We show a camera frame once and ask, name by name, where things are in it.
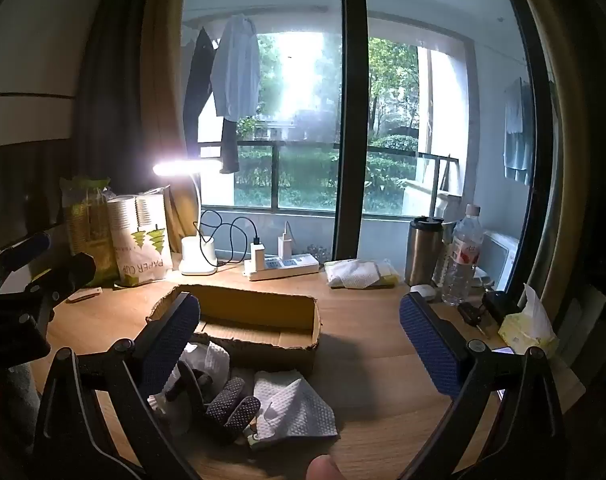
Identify hanging dark garment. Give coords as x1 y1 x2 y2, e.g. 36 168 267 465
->
219 119 240 175

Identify white power strip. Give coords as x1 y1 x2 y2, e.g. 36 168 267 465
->
242 253 320 281

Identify person's right hand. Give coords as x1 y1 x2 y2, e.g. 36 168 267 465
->
306 454 344 480

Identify dark curtain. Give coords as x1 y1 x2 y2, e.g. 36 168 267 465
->
75 0 156 198

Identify black charging cable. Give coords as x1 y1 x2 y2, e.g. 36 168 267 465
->
199 209 260 265

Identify clear plastic water bottle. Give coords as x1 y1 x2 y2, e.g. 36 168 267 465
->
440 204 485 307

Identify hanging dark pants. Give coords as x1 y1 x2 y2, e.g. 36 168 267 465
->
183 27 218 161

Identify stainless steel travel mug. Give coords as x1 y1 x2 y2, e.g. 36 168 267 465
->
405 216 444 287

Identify white paper cup package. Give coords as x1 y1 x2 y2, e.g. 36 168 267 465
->
107 186 174 288

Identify yellow tissue pack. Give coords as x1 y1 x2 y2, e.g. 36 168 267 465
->
498 284 560 356

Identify hanging light blue shirt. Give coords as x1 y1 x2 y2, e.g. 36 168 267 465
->
210 15 262 123

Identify white paper towel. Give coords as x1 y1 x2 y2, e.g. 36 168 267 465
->
253 370 340 448
179 340 232 387

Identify balcony railing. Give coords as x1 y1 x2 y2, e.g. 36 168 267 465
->
198 141 456 211

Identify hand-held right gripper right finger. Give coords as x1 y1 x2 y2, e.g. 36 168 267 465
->
398 291 568 480

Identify white cloth packet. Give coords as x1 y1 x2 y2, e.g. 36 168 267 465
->
325 259 384 290

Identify grey dotted glove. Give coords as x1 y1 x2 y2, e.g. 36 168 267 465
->
163 360 262 443

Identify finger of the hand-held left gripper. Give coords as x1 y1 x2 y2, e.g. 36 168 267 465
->
20 252 98 322
0 232 52 281

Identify brown cardboard box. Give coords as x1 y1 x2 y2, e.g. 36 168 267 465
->
145 284 321 376

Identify small black box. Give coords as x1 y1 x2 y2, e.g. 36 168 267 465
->
483 290 521 326

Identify hanging light blue towel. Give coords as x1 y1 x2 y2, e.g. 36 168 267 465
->
503 77 534 186

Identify small white charger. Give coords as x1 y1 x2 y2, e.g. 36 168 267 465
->
278 220 293 260

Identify black window frame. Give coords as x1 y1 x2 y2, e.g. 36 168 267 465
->
332 0 370 261

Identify white appliance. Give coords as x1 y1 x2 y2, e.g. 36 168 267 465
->
483 230 521 291

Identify black car key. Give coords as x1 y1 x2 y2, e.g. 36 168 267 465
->
458 301 488 336

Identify green paper cup package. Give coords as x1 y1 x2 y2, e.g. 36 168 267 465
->
60 176 118 286

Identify white desk lamp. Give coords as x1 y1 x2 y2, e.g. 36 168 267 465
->
153 159 224 276

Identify tan curtain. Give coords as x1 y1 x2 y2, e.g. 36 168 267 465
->
140 0 196 256

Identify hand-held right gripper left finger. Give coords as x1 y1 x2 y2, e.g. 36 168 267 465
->
33 291 204 480

